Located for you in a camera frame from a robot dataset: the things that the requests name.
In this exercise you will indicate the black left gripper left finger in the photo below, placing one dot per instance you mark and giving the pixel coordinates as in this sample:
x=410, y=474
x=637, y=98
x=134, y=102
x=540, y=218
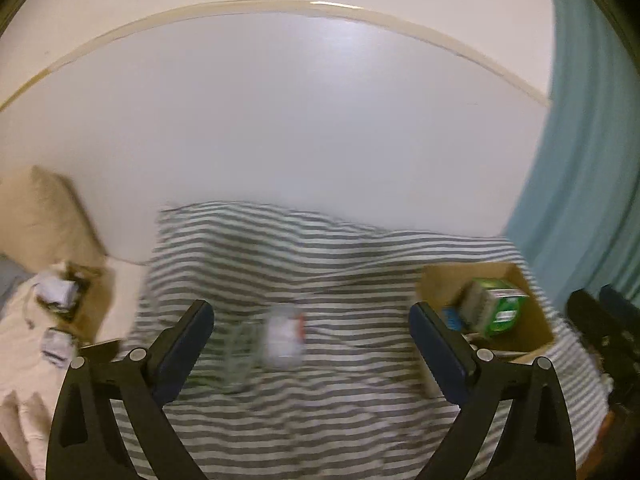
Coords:
x=85, y=441

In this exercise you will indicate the grey checked blanket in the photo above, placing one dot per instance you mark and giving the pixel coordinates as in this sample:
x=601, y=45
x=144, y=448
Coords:
x=355, y=407

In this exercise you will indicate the beige pillow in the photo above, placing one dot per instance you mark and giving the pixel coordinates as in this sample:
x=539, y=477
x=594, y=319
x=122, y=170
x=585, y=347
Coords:
x=42, y=222

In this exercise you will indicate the open brown cardboard box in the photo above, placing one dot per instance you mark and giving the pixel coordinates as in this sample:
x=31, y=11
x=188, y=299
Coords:
x=441, y=287

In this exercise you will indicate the small cluttered cardboard box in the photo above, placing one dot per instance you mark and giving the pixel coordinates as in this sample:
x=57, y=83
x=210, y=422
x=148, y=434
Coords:
x=75, y=297

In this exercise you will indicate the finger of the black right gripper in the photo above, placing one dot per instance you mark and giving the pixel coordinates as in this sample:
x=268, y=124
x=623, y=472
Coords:
x=599, y=331
x=622, y=311

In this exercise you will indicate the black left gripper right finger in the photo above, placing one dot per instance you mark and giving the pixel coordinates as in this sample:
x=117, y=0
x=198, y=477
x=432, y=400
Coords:
x=537, y=439

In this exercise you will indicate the white bed sheet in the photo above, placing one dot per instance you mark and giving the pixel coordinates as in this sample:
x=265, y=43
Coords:
x=30, y=383

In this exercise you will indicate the teal curtain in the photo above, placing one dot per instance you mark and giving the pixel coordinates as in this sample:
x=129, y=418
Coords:
x=577, y=221

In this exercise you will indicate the green and white box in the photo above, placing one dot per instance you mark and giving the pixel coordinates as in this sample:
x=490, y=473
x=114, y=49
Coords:
x=491, y=306

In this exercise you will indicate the grey blue cloth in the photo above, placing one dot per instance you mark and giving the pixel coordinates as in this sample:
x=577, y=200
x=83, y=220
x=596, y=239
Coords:
x=12, y=275

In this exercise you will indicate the clear plastic jar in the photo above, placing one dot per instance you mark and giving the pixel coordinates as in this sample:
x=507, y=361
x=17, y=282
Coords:
x=283, y=337

